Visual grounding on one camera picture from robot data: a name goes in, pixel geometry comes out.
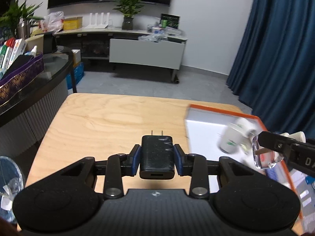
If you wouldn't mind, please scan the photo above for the blue curtain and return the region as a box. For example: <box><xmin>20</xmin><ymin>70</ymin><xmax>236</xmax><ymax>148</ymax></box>
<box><xmin>227</xmin><ymin>0</ymin><xmax>315</xmax><ymax>138</ymax></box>

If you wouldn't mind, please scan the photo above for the white wifi router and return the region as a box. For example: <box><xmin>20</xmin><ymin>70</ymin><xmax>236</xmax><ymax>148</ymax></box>
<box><xmin>85</xmin><ymin>12</ymin><xmax>110</xmax><ymax>29</ymax></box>

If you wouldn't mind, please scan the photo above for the white mosquito repellent plug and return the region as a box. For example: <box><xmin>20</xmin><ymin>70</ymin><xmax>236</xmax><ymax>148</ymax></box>
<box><xmin>217</xmin><ymin>117</ymin><xmax>261</xmax><ymax>155</ymax></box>

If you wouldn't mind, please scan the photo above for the blue storage crate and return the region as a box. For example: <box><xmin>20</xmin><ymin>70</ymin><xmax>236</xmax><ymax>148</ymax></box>
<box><xmin>66</xmin><ymin>62</ymin><xmax>84</xmax><ymax>89</ymax></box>

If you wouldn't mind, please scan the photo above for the clear glass liquid bottle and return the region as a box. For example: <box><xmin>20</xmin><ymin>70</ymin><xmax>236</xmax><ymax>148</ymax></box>
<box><xmin>251</xmin><ymin>131</ymin><xmax>284</xmax><ymax>169</ymax></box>

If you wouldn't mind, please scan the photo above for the left leafy plant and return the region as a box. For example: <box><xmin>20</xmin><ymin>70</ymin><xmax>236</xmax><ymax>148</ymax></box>
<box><xmin>1</xmin><ymin>0</ymin><xmax>43</xmax><ymax>37</ymax></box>

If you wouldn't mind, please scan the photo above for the clear plastic wrap pile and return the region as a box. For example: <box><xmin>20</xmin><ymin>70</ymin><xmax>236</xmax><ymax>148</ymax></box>
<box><xmin>138</xmin><ymin>34</ymin><xmax>168</xmax><ymax>43</ymax></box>

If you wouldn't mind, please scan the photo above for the white TV cabinet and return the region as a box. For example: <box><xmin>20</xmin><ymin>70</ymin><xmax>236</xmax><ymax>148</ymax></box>
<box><xmin>56</xmin><ymin>28</ymin><xmax>187</xmax><ymax>84</ymax></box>

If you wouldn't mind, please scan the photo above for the purple gold storage tray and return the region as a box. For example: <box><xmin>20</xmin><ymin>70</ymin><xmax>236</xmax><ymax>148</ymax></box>
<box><xmin>1</xmin><ymin>53</ymin><xmax>44</xmax><ymax>105</ymax></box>

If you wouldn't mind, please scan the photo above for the green white medicine box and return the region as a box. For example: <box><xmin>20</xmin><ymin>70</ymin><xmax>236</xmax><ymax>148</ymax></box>
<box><xmin>1</xmin><ymin>44</ymin><xmax>13</xmax><ymax>74</ymax></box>

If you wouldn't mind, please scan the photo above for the white red medicine box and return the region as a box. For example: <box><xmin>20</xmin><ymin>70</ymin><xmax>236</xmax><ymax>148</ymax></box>
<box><xmin>7</xmin><ymin>38</ymin><xmax>27</xmax><ymax>69</ymax></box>

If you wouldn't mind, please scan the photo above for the blue trash bin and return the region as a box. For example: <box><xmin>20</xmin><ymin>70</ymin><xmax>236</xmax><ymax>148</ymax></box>
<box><xmin>0</xmin><ymin>156</ymin><xmax>25</xmax><ymax>224</ymax></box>

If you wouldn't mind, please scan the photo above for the white plastic bag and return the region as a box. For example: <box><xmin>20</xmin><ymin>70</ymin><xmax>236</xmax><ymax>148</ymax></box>
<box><xmin>40</xmin><ymin>11</ymin><xmax>65</xmax><ymax>32</ymax></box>

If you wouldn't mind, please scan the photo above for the yellow cardboard box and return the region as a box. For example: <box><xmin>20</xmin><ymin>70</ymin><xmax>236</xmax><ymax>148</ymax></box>
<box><xmin>63</xmin><ymin>17</ymin><xmax>83</xmax><ymax>30</ymax></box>

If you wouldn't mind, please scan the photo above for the black wall charger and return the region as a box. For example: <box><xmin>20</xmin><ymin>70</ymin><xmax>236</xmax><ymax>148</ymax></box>
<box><xmin>139</xmin><ymin>135</ymin><xmax>175</xmax><ymax>180</ymax></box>

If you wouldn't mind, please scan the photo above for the small white dropper bottle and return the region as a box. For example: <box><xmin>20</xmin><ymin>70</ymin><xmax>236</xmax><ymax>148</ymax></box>
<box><xmin>25</xmin><ymin>45</ymin><xmax>37</xmax><ymax>57</ymax></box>

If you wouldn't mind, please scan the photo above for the black green product box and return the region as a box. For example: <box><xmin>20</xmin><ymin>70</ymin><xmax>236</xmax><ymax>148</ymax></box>
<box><xmin>160</xmin><ymin>13</ymin><xmax>180</xmax><ymax>29</ymax></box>

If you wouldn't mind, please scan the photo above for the potted green plant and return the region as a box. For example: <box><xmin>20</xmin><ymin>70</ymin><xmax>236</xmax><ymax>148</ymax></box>
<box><xmin>113</xmin><ymin>0</ymin><xmax>144</xmax><ymax>30</ymax></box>

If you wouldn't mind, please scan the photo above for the black glass side table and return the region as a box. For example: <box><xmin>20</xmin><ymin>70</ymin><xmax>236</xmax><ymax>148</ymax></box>
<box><xmin>1</xmin><ymin>46</ymin><xmax>74</xmax><ymax>158</ymax></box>

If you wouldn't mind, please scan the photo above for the orange rimmed white tray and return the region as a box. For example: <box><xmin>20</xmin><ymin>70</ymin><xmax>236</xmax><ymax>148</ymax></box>
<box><xmin>183</xmin><ymin>103</ymin><xmax>304</xmax><ymax>221</ymax></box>

